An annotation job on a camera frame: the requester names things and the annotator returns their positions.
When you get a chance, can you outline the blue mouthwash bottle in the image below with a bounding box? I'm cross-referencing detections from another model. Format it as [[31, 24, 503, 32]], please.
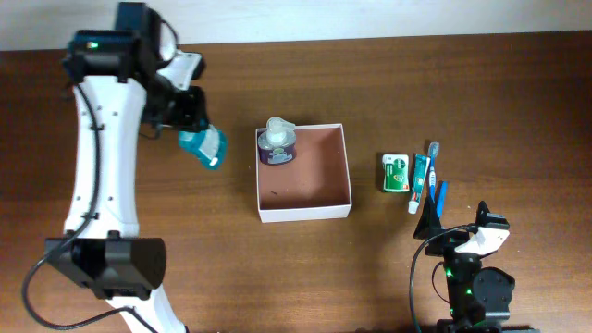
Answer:
[[179, 124, 228, 170]]

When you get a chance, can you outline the teal toothpaste tube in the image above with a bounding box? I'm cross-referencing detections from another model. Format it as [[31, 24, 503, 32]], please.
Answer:
[[408, 154, 430, 215]]

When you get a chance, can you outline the green Dettol soap pack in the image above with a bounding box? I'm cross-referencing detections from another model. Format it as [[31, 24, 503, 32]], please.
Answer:
[[382, 154, 410, 192]]

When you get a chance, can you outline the purple foam soap pump bottle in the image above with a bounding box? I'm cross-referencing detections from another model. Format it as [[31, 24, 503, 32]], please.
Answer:
[[257, 117, 296, 166]]

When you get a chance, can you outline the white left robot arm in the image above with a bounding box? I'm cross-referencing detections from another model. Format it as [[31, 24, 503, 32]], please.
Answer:
[[43, 2, 226, 332]]

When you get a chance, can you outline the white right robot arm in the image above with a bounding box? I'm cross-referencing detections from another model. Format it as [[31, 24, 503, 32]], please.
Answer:
[[409, 198, 515, 332]]

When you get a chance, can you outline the blue razor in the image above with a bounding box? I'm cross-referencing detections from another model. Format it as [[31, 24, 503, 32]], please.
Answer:
[[436, 181, 449, 217]]

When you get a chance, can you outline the blue toothbrush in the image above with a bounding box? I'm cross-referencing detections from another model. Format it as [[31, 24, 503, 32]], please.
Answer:
[[428, 142, 440, 202]]

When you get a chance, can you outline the white cardboard box pink inside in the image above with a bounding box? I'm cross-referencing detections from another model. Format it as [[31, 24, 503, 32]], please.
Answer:
[[255, 123, 352, 223]]

